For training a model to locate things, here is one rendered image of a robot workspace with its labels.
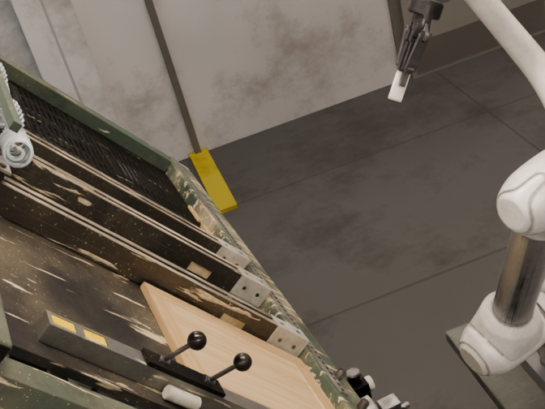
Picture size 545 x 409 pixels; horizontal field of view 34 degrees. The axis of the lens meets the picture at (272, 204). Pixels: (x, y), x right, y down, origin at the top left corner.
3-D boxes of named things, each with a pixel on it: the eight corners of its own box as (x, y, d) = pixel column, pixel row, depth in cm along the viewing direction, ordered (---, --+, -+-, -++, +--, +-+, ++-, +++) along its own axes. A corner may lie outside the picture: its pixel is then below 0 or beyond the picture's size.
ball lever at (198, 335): (165, 375, 176) (210, 348, 168) (150, 368, 173) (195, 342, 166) (166, 358, 178) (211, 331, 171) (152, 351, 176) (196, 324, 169)
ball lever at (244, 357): (211, 394, 182) (255, 370, 175) (197, 388, 180) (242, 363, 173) (211, 377, 185) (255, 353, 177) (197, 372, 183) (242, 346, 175)
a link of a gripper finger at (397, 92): (409, 72, 203) (410, 73, 203) (400, 101, 205) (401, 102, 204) (398, 69, 203) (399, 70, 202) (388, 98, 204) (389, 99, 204)
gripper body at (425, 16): (407, -7, 202) (394, 32, 204) (419, -5, 194) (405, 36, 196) (436, 2, 204) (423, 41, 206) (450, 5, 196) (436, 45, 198)
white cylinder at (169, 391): (164, 402, 172) (195, 415, 176) (173, 390, 172) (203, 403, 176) (160, 393, 174) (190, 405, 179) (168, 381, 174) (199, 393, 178)
